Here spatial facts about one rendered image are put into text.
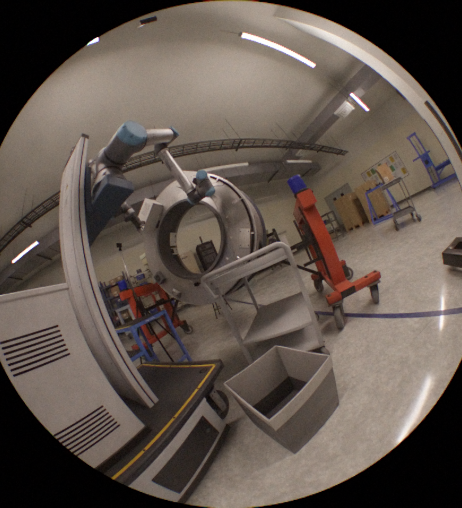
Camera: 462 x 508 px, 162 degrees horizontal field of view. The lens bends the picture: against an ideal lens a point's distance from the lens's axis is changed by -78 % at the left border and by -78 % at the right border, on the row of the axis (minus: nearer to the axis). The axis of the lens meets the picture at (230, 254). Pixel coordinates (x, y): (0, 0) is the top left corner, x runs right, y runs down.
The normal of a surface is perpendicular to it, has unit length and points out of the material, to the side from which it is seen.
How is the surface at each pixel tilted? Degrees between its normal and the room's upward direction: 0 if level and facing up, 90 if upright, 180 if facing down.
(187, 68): 180
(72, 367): 90
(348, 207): 90
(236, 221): 90
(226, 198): 90
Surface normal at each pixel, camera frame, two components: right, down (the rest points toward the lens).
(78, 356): 0.85, -0.41
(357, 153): -0.87, 0.36
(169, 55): 0.41, 0.91
